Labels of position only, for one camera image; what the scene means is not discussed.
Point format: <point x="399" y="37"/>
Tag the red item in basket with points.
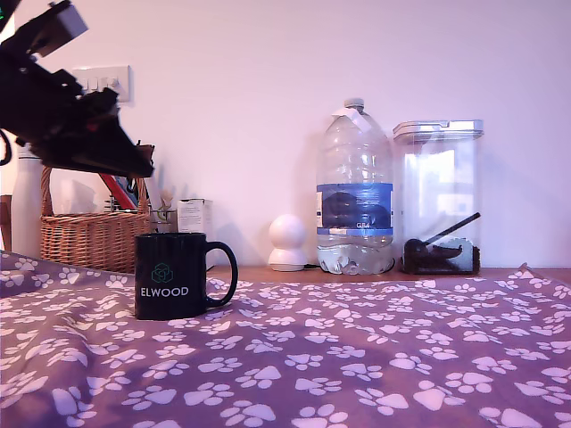
<point x="117" y="189"/>

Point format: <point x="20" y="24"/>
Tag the glass jar with plant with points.
<point x="163" y="220"/>

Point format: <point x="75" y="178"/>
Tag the wicker basket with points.
<point x="89" y="241"/>

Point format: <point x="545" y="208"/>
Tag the tall white bottle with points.
<point x="27" y="209"/>

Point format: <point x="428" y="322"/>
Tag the white carton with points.
<point x="195" y="216"/>

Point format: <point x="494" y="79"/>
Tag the black Elwood mug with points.
<point x="178" y="276"/>

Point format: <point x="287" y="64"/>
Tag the large clear water bottle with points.
<point x="354" y="156"/>

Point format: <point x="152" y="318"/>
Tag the paw print cloth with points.
<point x="357" y="356"/>

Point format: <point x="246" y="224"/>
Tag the black scoop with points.
<point x="417" y="249"/>

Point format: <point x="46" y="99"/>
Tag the clear lidded storage container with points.
<point x="439" y="178"/>

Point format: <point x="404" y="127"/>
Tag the dark brown pellet heap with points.
<point x="439" y="263"/>

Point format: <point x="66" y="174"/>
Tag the white wall switch plate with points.
<point x="121" y="76"/>

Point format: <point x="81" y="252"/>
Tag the brown wooden post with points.
<point x="4" y="223"/>

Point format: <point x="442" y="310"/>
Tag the grey camera box on bracket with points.
<point x="67" y="20"/>

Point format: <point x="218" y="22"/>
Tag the small white round camera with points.
<point x="287" y="243"/>

